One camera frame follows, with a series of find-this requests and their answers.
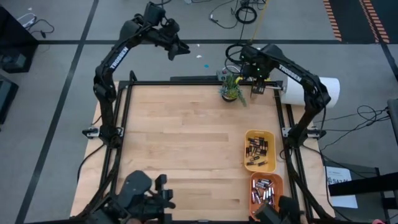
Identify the white paper sheet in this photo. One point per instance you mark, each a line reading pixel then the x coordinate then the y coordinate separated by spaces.
pixel 337 172

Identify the black long power strip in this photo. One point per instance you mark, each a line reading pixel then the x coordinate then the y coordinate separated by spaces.
pixel 192 78

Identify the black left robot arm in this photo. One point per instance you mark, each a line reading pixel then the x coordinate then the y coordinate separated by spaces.
pixel 109 68

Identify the white shade table lamp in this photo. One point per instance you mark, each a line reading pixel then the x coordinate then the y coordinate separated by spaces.
pixel 290 93

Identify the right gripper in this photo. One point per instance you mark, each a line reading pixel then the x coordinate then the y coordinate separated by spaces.
pixel 258 77

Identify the red object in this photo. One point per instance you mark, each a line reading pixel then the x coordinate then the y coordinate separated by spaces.
pixel 377 222

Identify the orange plastic bin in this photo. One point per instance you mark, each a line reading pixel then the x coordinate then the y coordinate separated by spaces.
pixel 278 186

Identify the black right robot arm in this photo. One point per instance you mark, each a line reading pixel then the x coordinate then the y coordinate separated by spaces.
pixel 311 87

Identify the grey power strip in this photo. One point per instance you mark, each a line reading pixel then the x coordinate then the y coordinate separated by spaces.
pixel 220 75

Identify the black cabinet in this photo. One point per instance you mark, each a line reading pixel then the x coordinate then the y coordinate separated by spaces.
pixel 12 43

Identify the potted succulent plant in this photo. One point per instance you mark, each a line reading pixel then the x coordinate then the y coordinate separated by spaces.
pixel 231 90

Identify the black equipment case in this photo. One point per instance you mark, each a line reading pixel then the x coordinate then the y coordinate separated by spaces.
pixel 6 96

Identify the white power adapter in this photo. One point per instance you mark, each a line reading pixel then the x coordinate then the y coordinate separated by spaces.
pixel 28 21

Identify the yellow plastic bin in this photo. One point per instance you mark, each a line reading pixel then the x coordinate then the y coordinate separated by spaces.
pixel 272 146

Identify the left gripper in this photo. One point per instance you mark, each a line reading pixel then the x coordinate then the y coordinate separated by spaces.
pixel 166 32

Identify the black side stand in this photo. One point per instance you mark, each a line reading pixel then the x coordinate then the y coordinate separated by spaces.
pixel 367 186

